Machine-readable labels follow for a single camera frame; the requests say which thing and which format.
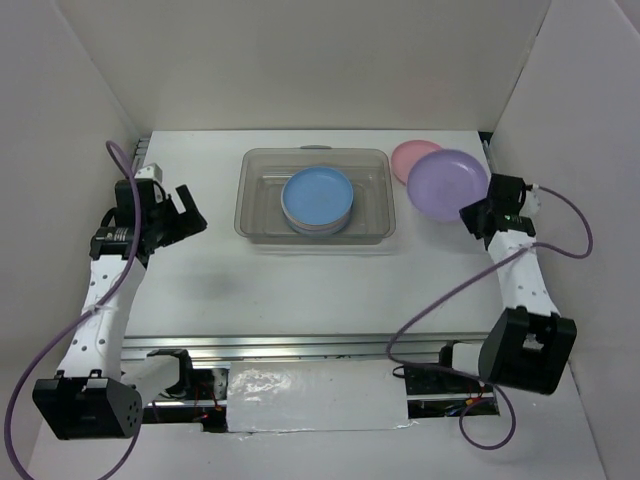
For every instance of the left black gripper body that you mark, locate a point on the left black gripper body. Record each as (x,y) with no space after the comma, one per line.
(165,213)

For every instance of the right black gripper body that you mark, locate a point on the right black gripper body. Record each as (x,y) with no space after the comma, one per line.
(486,208)

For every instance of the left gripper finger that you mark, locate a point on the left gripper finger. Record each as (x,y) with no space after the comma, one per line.
(190,221)
(153,241)

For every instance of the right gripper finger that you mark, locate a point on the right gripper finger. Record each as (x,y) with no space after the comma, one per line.
(483,229)
(477,215)

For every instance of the purple plastic plate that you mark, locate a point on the purple plastic plate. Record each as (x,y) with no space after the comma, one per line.
(445,181)
(300,229)

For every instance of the pink plastic plate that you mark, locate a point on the pink plastic plate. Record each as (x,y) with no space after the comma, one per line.
(407,154)

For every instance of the cream plastic plate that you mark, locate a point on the cream plastic plate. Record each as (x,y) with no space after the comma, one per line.
(329,232)

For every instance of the white watermelon pattern plate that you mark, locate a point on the white watermelon pattern plate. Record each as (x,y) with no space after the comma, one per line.
(345,228)

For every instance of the blue plastic plate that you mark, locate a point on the blue plastic plate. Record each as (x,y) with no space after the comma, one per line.
(317,196)

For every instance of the orange plastic plate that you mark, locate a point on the orange plastic plate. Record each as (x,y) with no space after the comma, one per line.
(337,224)

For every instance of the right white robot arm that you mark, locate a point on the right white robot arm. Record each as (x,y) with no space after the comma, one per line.
(530,344)

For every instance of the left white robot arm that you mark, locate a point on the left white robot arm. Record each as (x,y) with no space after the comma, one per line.
(90,396)

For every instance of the clear plastic bin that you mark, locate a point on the clear plastic bin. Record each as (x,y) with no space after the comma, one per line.
(259,215)

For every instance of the white front cover panel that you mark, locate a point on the white front cover panel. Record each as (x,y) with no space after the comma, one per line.
(329,395)

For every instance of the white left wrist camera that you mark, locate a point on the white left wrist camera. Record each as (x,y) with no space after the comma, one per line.
(150,172)

